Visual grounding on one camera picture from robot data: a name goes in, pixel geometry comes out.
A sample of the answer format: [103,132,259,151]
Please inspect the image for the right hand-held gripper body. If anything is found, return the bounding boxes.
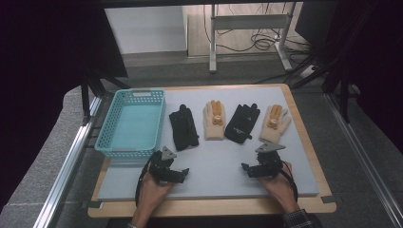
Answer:
[255,141,286,178]

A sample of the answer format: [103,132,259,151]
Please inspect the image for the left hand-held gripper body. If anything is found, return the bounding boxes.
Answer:
[147,145,178,185]

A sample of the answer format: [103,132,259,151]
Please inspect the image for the beige knit glove orange fingers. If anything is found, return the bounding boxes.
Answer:
[259,104,293,144]
[202,100,227,142]

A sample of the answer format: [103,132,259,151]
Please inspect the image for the plain black glove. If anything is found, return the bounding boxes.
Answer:
[168,104,201,152]

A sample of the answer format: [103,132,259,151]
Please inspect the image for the black glove white print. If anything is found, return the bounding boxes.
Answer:
[223,103,261,144]

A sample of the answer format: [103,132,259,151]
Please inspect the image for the teal plastic basket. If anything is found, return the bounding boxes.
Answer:
[94,88,166,160]

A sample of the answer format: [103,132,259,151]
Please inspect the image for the grey foam mat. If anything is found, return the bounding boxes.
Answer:
[97,85,320,201]

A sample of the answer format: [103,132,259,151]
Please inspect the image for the black tripod legs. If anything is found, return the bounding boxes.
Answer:
[80,67,131,125]

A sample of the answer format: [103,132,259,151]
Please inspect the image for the black metal stand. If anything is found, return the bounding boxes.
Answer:
[290,0,362,124]

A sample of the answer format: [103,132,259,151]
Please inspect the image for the white board panel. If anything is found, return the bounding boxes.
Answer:
[104,6,188,55]

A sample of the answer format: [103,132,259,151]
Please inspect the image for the dark curtain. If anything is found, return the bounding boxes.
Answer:
[329,0,403,155]
[0,0,129,212]

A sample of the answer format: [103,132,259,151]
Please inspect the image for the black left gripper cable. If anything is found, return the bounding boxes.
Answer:
[135,151,160,207]

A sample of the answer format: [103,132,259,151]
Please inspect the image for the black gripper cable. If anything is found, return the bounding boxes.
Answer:
[135,151,160,207]
[279,161,299,203]

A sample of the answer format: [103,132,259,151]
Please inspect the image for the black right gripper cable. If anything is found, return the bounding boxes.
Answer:
[279,161,299,203]

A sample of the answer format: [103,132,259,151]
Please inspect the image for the aluminium rail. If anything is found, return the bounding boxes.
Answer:
[32,96,103,228]
[324,93,403,228]

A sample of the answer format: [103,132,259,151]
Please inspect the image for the black floor cable bundle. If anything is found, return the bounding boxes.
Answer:
[202,3,313,55]

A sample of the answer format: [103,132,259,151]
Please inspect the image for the white metal stand frame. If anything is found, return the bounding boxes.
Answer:
[208,3,295,75]

